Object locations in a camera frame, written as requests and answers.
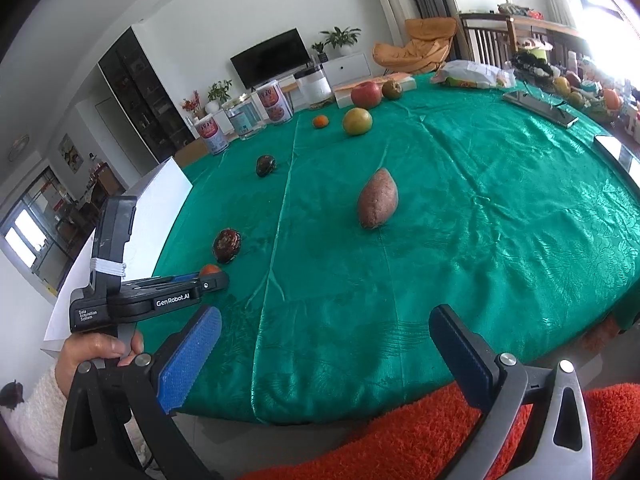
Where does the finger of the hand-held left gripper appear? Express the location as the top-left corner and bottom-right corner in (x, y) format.
(192, 273), (230, 293)
(150, 272), (201, 286)

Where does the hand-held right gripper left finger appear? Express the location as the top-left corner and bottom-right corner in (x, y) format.
(59, 305), (223, 480)

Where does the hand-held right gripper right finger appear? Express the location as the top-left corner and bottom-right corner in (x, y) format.
(429, 304), (593, 480)

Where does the person's left forearm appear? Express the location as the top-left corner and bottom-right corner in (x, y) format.
(0, 365), (71, 480)

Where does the person's left hand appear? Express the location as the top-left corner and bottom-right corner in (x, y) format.
(55, 332), (146, 402)

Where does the dark wrinkled passion fruit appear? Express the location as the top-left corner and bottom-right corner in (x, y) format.
(212, 228), (243, 264)

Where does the white board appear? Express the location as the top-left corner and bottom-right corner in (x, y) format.
(44, 156), (194, 356)

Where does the glass door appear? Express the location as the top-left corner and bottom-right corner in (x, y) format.
(0, 166), (76, 281)

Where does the orange fuzzy cloth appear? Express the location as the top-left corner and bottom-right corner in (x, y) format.
(240, 317), (640, 480)

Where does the brown cardboard box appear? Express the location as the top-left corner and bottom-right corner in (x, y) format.
(172, 149), (207, 169)

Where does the green satin tablecloth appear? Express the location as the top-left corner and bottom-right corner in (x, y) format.
(135, 70), (640, 426)

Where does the round ceiling light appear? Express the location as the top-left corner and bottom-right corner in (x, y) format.
(7, 135), (30, 162)

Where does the short red label tin can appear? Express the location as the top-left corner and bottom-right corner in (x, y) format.
(194, 114), (231, 156)

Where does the dark glass display cabinet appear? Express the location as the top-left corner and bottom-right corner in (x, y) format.
(98, 27), (196, 163)

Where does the red flower arrangement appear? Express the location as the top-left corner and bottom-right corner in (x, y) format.
(181, 91), (202, 121)

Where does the clear jar with gold lid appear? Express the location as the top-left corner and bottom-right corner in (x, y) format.
(221, 96), (266, 141)

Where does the reddish brown sweet potato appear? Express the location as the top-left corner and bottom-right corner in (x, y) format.
(357, 167), (400, 231)

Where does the small plant in white pot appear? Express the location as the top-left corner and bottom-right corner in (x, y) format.
(206, 80), (234, 115)

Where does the dark round object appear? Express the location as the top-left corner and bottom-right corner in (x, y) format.
(0, 381), (25, 409)

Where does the tall red label tin can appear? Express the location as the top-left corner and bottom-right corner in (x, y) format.
(252, 81), (294, 126)

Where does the green and orange citrus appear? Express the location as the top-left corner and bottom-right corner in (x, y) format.
(342, 107), (374, 137)

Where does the clear jar with black lid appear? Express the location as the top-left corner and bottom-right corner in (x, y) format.
(294, 66), (334, 111)

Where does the black television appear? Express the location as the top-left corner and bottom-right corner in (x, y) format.
(230, 28), (312, 90)

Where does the red apple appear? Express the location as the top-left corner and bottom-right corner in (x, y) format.
(350, 81), (384, 110)

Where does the white television cabinet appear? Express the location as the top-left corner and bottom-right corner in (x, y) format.
(235, 52), (374, 111)

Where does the black tablet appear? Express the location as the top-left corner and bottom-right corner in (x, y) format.
(502, 89), (580, 128)

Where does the large green potted plant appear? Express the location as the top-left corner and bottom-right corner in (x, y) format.
(320, 26), (362, 57)

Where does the white plastic bag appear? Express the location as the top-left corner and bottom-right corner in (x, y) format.
(431, 60), (516, 90)

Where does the orange lounge chair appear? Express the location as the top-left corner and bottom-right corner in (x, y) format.
(372, 17), (459, 75)

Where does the wooden bench chair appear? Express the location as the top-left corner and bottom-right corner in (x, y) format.
(457, 11), (583, 68)

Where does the white sheer curtain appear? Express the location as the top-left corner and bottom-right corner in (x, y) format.
(366, 0), (422, 57)

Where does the wall picture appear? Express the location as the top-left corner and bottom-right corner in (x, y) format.
(57, 134), (84, 174)

